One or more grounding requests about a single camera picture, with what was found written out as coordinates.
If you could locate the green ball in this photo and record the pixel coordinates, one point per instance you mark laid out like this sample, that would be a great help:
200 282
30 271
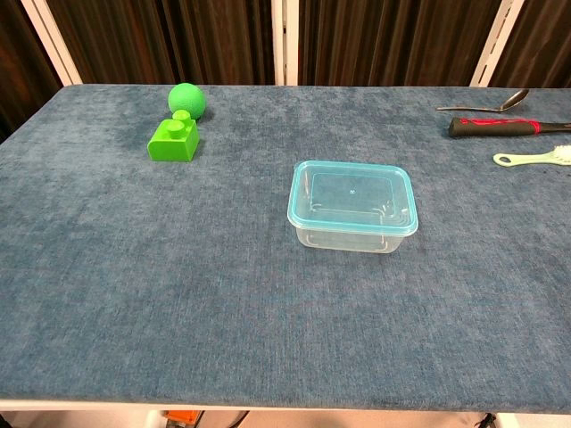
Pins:
185 100

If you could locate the green building block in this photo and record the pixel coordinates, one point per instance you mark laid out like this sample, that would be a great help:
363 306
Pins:
171 145

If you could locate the clear container blue rim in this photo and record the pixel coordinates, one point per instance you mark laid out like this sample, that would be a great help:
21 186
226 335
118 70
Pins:
348 243

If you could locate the metal spoon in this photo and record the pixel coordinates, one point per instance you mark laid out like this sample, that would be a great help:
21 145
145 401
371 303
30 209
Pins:
513 100

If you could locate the red and black hammer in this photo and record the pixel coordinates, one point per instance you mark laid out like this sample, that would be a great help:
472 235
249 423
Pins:
490 127

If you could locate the dark pleated curtain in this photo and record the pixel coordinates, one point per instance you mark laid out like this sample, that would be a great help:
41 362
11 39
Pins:
201 40

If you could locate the light green brush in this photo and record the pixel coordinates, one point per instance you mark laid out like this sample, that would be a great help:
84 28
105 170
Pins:
531 158

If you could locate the upright white frame post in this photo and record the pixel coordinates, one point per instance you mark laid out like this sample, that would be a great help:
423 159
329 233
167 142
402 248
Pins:
284 40

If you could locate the slanted white frame post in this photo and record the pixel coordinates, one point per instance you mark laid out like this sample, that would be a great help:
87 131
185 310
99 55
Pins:
493 49
53 40

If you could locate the orange plastic block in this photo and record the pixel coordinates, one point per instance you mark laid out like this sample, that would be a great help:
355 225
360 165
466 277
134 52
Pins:
180 419

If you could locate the blue table cloth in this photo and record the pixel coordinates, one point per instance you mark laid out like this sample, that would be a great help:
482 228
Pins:
223 290

